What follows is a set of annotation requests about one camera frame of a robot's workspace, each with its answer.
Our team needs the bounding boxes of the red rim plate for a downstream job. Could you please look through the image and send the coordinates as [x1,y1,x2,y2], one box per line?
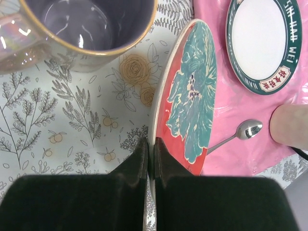
[148,19,218,193]

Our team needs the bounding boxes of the round plate dark green rim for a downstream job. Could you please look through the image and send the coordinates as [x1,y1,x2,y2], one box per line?
[226,0,302,95]

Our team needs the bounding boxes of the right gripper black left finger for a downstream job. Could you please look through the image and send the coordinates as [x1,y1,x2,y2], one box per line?
[0,138,149,231]

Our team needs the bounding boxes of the iridescent mug pink handle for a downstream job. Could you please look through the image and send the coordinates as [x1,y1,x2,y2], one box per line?
[0,0,158,74]

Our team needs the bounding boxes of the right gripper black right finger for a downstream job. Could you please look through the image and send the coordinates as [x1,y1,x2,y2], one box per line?
[154,138,299,231]

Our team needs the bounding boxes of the cream mug dark rim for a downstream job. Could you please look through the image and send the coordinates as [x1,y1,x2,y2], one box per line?
[269,104,308,160]

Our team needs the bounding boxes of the floral table mat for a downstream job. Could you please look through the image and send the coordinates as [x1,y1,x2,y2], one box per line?
[0,0,308,231]

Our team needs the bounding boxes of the pink cloth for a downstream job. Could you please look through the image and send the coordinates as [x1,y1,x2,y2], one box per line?
[193,0,308,176]

